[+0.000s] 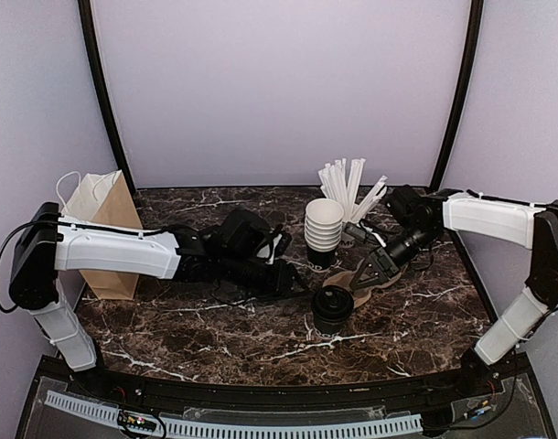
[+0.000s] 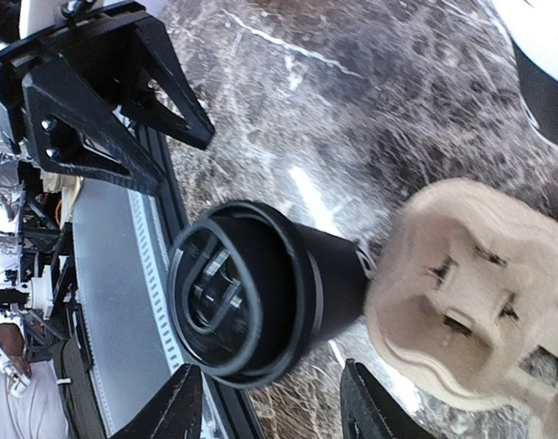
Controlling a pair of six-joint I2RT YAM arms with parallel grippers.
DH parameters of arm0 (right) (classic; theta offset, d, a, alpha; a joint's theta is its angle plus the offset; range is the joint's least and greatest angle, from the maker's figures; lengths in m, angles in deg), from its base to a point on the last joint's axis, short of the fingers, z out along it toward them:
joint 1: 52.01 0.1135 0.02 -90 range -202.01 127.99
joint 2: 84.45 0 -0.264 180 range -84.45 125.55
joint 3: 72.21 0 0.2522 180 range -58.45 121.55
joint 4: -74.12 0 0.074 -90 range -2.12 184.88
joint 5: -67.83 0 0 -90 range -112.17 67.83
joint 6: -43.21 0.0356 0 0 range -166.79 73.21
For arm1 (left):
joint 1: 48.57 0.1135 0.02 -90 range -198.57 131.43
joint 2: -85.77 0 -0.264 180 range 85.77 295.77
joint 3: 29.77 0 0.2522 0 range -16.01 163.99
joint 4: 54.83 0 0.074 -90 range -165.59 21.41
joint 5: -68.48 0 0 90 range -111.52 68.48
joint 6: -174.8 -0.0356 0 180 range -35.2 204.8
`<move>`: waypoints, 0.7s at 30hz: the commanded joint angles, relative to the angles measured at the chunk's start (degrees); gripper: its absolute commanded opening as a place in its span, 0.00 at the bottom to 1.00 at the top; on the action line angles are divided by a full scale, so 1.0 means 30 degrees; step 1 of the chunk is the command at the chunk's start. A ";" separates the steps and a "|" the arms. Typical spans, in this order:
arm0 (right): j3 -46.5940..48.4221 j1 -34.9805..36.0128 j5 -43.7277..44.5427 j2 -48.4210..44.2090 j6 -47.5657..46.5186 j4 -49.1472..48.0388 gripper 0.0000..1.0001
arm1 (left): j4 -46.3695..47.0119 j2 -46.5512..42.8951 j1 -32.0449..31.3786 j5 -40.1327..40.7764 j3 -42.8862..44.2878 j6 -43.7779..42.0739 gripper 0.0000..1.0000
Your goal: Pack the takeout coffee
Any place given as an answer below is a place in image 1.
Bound black plastic cup lid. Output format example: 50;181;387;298
311;285;354;323

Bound grey cable duct rail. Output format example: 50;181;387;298
44;391;423;438

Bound black left frame post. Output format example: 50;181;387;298
77;0;136;195

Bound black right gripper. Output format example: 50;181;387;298
350;223;440;289

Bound black paper coffee cup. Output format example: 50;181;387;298
313;316;348;340

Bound bundle of white wrapped straws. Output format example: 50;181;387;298
317;158;388;224

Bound black enclosure frame post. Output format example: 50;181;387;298
428;0;485;191

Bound stack of black paper cups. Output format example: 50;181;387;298
305;198;344;273

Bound brown paper bag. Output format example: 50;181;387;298
55;169;145;302

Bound brown pulp cup carrier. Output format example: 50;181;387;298
322;267;403;310

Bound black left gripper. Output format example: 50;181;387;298
220;251;309;301

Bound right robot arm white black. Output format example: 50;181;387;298
345;186;558;397

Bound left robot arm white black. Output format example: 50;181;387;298
7;202;309;399

